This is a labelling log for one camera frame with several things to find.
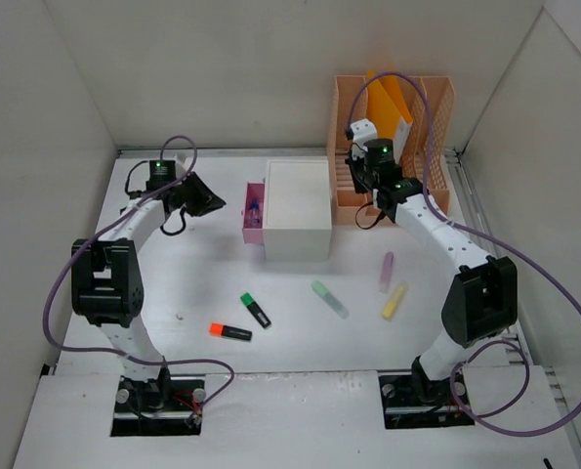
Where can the pink drawer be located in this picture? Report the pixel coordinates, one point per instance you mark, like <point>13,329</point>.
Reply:
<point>253,236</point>

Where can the peach desk file organizer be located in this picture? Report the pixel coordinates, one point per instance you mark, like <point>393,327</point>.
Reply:
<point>422,155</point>

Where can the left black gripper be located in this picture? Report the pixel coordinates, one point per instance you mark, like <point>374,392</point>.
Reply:
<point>192,191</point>

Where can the pastel yellow highlighter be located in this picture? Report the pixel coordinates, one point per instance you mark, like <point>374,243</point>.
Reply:
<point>393,302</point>

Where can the white drawer box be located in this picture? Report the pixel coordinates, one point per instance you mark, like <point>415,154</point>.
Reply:
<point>297,220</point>

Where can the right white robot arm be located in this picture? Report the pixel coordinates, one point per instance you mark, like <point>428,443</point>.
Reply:
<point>482,298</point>

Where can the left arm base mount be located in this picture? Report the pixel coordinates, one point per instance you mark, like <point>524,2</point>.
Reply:
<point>169,408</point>

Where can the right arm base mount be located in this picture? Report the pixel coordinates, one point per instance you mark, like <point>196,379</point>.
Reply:
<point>404,408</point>

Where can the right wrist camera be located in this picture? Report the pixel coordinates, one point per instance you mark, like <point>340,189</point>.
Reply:
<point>361,131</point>

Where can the pastel pink highlighter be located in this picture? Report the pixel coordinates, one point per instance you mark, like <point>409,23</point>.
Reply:
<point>386,272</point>

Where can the clear spray bottle blue cap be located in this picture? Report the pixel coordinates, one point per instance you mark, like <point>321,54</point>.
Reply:
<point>253,217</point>

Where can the pastel green highlighter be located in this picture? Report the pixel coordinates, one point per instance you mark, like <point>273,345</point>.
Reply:
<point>330,299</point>

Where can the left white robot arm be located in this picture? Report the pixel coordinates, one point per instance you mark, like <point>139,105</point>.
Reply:
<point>106,281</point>

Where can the green cap black highlighter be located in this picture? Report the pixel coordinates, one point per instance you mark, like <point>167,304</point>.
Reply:
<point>255,310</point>

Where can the orange document folder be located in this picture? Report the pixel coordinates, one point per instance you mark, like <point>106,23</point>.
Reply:
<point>389,112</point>

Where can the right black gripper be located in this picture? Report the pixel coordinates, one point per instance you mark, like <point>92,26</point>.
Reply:
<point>360,172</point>

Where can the orange cap black highlighter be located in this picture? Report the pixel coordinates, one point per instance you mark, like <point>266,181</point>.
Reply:
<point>230,332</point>

